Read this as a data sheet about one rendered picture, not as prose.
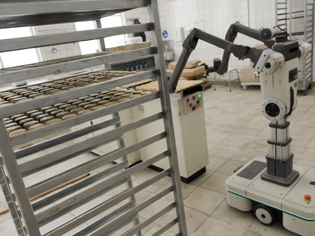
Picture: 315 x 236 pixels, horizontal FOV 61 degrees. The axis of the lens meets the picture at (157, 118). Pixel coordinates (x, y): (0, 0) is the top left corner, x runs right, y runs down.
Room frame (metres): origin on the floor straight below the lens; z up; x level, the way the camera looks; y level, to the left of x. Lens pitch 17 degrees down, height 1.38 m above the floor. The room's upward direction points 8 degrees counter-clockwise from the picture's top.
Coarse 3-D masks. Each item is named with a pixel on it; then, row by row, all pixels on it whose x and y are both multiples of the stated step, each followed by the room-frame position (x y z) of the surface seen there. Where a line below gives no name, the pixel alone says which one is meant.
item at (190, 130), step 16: (144, 112) 2.55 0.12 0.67; (176, 112) 2.21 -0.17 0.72; (192, 112) 2.29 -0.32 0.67; (144, 128) 2.58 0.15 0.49; (160, 128) 2.39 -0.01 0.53; (176, 128) 2.23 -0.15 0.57; (192, 128) 2.28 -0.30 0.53; (160, 144) 2.42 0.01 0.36; (176, 144) 2.25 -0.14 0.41; (192, 144) 2.26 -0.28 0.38; (144, 160) 2.66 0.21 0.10; (160, 160) 2.45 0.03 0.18; (192, 160) 2.25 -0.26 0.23; (208, 160) 2.40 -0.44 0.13; (192, 176) 2.28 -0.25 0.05
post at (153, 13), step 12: (156, 0) 1.09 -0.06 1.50; (156, 12) 1.08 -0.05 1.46; (156, 24) 1.08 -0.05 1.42; (156, 36) 1.08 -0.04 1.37; (156, 48) 1.08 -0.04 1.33; (156, 60) 1.09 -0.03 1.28; (168, 96) 1.09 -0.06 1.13; (168, 108) 1.08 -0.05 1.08; (168, 120) 1.08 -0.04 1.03; (168, 132) 1.08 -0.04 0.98; (168, 144) 1.09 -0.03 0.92; (168, 156) 1.10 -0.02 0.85; (180, 192) 1.09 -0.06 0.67; (180, 204) 1.08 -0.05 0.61; (180, 216) 1.07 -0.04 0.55; (180, 228) 1.08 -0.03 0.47
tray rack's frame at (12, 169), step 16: (0, 112) 0.72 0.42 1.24; (0, 128) 0.71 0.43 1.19; (0, 144) 0.70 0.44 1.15; (16, 160) 0.72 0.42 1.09; (0, 176) 1.07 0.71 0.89; (16, 176) 0.71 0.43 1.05; (16, 192) 0.70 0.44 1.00; (16, 208) 0.89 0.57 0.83; (16, 224) 1.06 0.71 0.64; (32, 224) 0.71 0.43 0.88
